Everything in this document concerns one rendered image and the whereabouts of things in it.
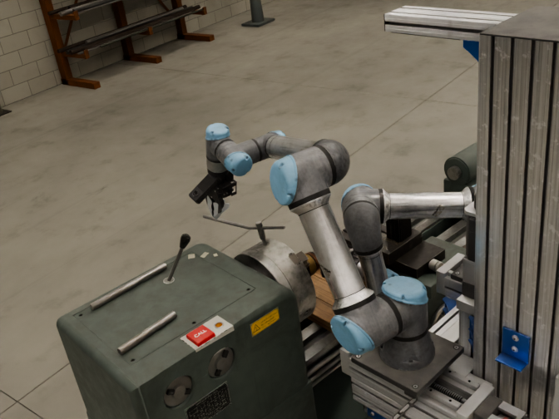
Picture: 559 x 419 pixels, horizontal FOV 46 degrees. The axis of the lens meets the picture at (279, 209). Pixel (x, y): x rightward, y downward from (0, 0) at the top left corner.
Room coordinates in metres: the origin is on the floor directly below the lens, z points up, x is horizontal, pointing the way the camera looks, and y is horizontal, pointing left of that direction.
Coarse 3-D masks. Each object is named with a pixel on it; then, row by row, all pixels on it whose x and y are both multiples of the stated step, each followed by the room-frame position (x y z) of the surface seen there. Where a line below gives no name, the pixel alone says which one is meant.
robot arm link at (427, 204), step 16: (352, 192) 1.92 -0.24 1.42; (368, 192) 1.90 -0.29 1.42; (384, 192) 1.90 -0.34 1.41; (432, 192) 1.90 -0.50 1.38; (448, 192) 1.89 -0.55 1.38; (464, 192) 1.88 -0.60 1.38; (384, 208) 1.85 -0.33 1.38; (400, 208) 1.86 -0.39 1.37; (416, 208) 1.86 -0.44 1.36; (432, 208) 1.85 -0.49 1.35; (448, 208) 1.85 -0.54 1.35; (464, 208) 1.84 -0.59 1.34
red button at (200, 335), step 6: (198, 330) 1.51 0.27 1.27; (204, 330) 1.50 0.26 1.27; (210, 330) 1.50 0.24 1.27; (186, 336) 1.49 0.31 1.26; (192, 336) 1.49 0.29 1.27; (198, 336) 1.48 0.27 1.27; (204, 336) 1.48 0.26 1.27; (210, 336) 1.48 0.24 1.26; (192, 342) 1.47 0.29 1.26; (198, 342) 1.46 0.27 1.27; (204, 342) 1.46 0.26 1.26
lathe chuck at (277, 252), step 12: (276, 240) 1.98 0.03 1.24; (264, 252) 1.92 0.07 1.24; (276, 252) 1.92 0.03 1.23; (288, 252) 1.92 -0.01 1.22; (276, 264) 1.86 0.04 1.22; (288, 264) 1.87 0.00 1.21; (300, 264) 1.88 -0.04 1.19; (288, 276) 1.84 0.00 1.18; (300, 276) 1.85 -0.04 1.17; (300, 288) 1.83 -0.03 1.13; (312, 288) 1.85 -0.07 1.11; (300, 300) 1.81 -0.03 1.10; (312, 300) 1.84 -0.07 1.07; (300, 312) 1.81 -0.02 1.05; (312, 312) 1.86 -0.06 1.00
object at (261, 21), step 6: (252, 0) 10.72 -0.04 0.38; (258, 0) 10.72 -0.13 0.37; (252, 6) 10.73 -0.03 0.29; (258, 6) 10.71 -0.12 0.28; (252, 12) 10.74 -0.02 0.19; (258, 12) 10.70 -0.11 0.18; (252, 18) 10.75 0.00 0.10; (258, 18) 10.70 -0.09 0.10; (264, 18) 10.89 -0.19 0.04; (270, 18) 10.82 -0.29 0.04; (246, 24) 10.68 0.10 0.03; (252, 24) 10.61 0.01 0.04; (258, 24) 10.54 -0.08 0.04; (264, 24) 10.62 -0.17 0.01
